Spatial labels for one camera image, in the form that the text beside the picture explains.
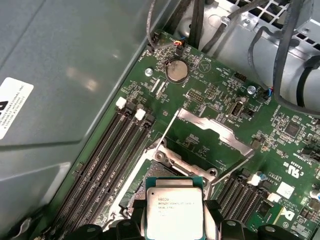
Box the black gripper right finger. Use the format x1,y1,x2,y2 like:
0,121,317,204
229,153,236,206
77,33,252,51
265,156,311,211
202,199,285,240

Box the CPU socket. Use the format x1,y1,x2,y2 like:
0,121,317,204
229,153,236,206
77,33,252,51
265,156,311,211
118,143,218,226

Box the metal locking lever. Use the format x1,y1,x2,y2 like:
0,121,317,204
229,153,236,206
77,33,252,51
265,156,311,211
211,152,254,185

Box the silver CPU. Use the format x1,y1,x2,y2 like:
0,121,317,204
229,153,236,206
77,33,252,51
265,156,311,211
145,176,206,240

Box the metal socket cover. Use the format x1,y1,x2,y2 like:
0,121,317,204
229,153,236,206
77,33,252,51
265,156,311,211
154,107,255,185

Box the RAM slot black clips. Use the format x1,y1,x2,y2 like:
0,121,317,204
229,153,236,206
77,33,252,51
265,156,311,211
234,184,268,222
84,115,156,226
58,103,136,233
216,169,248,208

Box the thick braided black cable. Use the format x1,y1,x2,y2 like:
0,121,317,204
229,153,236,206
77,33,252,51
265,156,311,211
188,0,206,50

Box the coloured fan wires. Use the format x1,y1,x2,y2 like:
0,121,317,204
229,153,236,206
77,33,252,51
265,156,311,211
261,86,275,101

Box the silver USB port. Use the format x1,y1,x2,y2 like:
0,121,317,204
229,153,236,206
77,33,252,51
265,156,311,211
230,96,248,118

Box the black square chip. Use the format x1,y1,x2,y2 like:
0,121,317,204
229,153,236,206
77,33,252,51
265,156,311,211
284,122,300,137

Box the thick grey cable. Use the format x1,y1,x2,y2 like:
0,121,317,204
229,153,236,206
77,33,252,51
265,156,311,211
272,0,320,111

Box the black cable band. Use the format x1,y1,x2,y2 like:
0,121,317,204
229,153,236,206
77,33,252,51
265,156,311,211
296,56,320,107

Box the green motherboard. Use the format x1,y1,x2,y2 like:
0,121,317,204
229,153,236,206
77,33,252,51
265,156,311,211
39,29,320,240

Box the black PC case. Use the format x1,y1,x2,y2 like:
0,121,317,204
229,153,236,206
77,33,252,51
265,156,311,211
0,0,176,240

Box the silver coin battery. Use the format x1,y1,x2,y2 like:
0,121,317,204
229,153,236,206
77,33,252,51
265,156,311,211
165,58,188,82

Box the white board label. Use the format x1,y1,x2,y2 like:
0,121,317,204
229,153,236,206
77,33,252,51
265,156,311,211
276,181,295,200

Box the thin black cable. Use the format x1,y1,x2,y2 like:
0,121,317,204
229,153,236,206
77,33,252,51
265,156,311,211
247,26,283,95
201,0,270,52
146,0,165,53

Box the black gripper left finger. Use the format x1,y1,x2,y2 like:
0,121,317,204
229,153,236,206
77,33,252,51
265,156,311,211
79,199,151,240

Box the white label sticker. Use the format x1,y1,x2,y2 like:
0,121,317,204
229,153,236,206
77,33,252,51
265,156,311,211
0,76,35,140

